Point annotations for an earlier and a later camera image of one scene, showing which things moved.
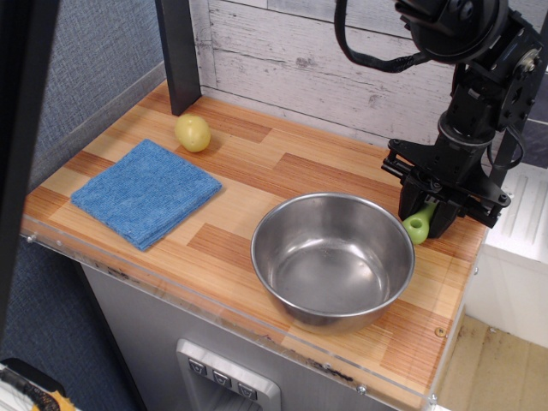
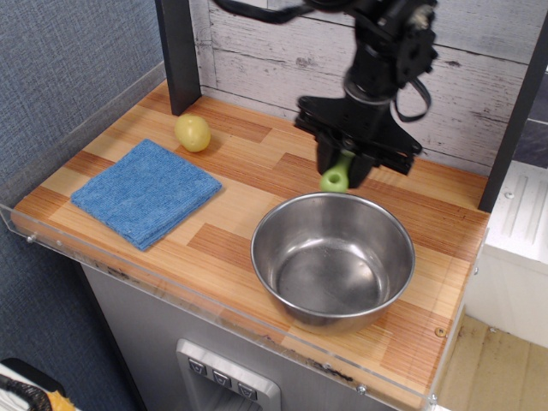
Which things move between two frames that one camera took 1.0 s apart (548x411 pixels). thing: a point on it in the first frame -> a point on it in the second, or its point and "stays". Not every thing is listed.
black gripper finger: x=412 y=197 -> x=328 y=152
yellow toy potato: x=193 y=132 stays
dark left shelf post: x=179 y=46 stays
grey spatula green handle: x=417 y=224 -> x=336 y=180
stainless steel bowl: x=333 y=262 stays
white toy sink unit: x=509 y=287 stays
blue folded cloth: x=142 y=193 stays
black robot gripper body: x=451 y=168 -> x=356 y=124
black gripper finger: x=442 y=218 -> x=360 y=168
